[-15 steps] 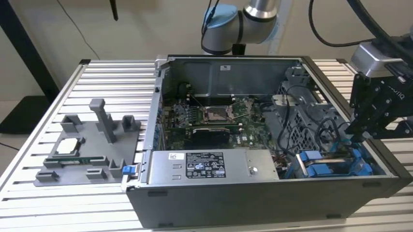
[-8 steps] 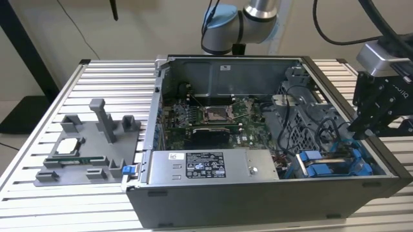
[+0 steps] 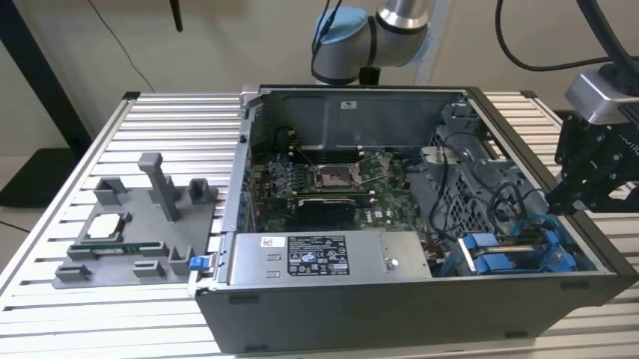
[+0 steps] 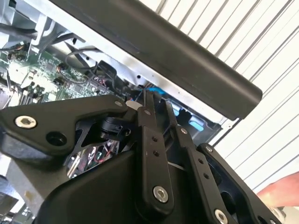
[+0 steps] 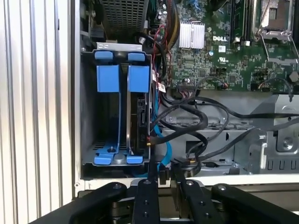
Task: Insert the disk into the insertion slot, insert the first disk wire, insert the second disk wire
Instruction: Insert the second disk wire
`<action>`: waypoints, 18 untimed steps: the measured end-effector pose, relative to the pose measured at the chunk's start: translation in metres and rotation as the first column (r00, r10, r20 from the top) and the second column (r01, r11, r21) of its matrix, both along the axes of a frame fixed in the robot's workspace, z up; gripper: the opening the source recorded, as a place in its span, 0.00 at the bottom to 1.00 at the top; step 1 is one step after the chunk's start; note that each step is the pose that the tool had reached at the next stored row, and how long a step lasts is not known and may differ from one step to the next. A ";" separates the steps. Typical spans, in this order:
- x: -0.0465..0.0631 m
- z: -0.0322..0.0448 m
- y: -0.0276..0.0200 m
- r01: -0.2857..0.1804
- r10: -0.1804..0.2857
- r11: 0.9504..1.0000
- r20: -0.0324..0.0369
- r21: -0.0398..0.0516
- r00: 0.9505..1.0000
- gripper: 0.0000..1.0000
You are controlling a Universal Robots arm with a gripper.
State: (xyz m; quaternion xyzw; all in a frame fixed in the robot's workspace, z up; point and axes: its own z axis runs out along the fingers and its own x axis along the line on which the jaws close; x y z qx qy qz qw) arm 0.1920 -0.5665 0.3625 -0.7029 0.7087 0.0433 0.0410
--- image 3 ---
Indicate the silver power supply box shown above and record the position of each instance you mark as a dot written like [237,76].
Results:
[258,261]

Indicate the black stand with base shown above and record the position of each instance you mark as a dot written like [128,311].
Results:
[40,175]

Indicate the grey parts rack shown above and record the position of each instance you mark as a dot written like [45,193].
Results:
[149,261]

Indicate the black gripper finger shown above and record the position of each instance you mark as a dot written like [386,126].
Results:
[613,203]
[568,161]

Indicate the black open PC case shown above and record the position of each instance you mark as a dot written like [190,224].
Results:
[349,318]

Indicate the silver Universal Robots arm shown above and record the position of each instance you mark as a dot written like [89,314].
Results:
[398,37]

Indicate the black antenna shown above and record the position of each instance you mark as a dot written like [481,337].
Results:
[174,15]

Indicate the grey metal disk bay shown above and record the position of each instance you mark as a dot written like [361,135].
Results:
[456,194]

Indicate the hard disk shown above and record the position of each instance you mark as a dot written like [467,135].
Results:
[479,241]

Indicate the black graphics card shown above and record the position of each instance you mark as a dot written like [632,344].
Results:
[324,211]

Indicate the blue disk carrier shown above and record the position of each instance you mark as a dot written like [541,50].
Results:
[491,263]

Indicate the green RAM stick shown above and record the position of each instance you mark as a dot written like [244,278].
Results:
[132,247]

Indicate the silver CPU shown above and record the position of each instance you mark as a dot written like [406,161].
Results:
[104,226]

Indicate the green motherboard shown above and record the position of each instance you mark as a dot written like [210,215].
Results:
[389,194]

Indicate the blue case latch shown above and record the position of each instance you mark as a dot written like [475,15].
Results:
[198,262]

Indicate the CPU socket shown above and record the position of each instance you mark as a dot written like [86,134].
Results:
[334,175]

